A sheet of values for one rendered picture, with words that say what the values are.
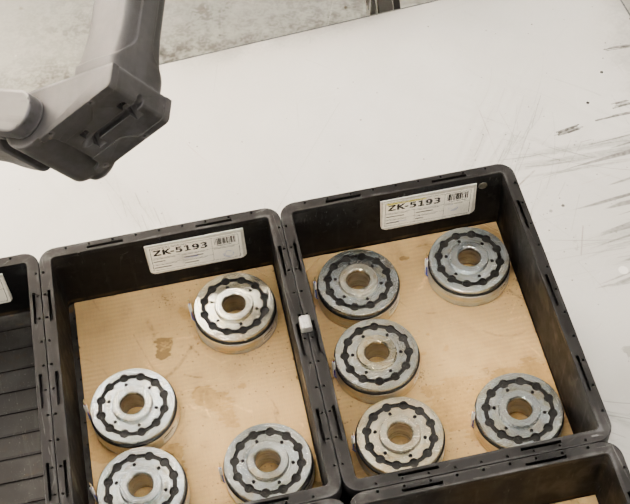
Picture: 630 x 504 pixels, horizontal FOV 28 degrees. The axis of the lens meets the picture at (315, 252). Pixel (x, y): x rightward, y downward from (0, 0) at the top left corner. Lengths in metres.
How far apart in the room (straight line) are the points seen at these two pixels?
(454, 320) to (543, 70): 0.59
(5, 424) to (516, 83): 0.95
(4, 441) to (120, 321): 0.21
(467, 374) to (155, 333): 0.39
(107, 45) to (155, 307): 0.58
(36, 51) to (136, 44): 2.06
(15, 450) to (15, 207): 0.50
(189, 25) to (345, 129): 1.26
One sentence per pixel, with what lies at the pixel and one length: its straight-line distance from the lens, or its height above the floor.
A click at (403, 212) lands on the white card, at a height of 0.89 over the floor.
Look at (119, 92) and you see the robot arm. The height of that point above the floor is 1.39.
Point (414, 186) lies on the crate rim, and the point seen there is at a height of 0.93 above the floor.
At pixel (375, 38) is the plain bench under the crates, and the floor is 0.70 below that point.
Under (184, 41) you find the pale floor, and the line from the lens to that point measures 3.12.
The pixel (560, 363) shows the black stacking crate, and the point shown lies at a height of 0.88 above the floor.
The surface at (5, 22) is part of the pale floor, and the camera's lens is 3.27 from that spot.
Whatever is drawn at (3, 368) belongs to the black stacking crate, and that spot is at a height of 0.83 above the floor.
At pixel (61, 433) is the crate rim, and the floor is 0.93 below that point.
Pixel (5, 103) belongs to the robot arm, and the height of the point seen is 1.36.
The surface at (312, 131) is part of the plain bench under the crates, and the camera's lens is 1.94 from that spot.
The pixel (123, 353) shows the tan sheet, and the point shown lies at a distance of 1.59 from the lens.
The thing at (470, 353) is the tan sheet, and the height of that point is 0.83.
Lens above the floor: 2.16
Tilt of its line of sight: 54 degrees down
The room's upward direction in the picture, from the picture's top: 5 degrees counter-clockwise
